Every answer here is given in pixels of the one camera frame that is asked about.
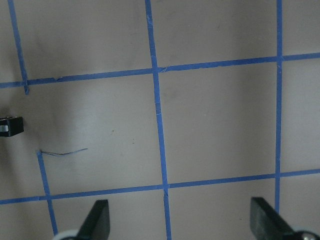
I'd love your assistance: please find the thin loose wire strand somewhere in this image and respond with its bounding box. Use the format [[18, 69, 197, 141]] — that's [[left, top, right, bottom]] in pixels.
[[39, 147, 89, 157]]

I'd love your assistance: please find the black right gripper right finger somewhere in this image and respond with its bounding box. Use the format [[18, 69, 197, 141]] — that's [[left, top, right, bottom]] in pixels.
[[250, 197, 300, 240]]

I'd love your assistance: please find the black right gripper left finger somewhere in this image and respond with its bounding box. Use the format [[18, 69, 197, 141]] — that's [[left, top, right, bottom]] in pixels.
[[76, 199, 111, 240]]

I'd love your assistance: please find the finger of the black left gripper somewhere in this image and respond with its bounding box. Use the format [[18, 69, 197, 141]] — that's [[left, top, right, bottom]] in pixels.
[[0, 116, 24, 137]]

